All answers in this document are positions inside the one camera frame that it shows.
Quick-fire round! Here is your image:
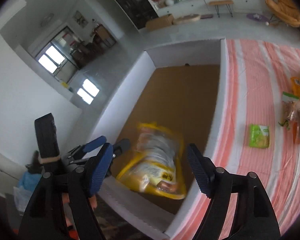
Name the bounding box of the yellow clear snack bag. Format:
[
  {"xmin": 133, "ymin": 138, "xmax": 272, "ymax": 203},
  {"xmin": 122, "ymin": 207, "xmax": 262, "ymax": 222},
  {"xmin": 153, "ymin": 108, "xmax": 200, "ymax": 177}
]
[{"xmin": 116, "ymin": 122, "xmax": 187, "ymax": 200}]

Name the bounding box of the small green snack packet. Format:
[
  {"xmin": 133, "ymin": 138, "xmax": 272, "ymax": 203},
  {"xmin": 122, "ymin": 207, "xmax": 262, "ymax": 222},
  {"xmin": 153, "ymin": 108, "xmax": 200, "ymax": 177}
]
[{"xmin": 249, "ymin": 124, "xmax": 270, "ymax": 148}]

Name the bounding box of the brown cardboard box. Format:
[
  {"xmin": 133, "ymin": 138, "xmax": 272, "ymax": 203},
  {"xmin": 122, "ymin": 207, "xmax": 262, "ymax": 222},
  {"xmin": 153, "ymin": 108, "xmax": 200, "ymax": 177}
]
[{"xmin": 146, "ymin": 14, "xmax": 174, "ymax": 31}]

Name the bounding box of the round cat scratcher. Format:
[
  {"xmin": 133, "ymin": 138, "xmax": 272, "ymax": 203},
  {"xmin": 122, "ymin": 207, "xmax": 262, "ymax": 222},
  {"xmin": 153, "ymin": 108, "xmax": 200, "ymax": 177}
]
[{"xmin": 173, "ymin": 14, "xmax": 201, "ymax": 25}]

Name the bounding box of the striped orange white tablecloth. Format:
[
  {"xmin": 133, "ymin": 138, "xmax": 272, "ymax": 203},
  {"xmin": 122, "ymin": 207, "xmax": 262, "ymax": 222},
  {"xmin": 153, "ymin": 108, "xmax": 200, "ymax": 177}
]
[{"xmin": 212, "ymin": 39, "xmax": 300, "ymax": 233}]

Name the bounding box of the black tall cabinet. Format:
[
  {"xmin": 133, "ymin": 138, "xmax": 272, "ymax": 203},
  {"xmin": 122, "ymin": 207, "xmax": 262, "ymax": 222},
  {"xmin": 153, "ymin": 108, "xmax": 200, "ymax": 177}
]
[{"xmin": 115, "ymin": 0, "xmax": 158, "ymax": 30}]

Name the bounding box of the small wooden stool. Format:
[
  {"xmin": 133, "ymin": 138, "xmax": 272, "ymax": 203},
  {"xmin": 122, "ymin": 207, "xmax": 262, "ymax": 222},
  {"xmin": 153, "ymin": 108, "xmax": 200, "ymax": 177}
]
[{"xmin": 209, "ymin": 0, "xmax": 234, "ymax": 17}]

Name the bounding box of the purple floor mat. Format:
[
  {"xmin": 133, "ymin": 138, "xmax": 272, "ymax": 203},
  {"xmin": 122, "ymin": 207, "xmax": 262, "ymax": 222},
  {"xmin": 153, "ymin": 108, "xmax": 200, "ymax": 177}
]
[{"xmin": 246, "ymin": 13, "xmax": 269, "ymax": 23}]

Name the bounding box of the white tv cabinet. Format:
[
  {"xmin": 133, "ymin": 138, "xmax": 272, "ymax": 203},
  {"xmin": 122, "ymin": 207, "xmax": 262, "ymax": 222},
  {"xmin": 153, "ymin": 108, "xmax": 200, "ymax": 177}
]
[{"xmin": 157, "ymin": 0, "xmax": 262, "ymax": 18}]

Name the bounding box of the orange lounge chair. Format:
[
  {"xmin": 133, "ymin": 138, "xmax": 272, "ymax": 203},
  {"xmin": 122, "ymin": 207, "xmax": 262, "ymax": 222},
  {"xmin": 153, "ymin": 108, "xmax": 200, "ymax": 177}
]
[{"xmin": 265, "ymin": 0, "xmax": 300, "ymax": 28}]

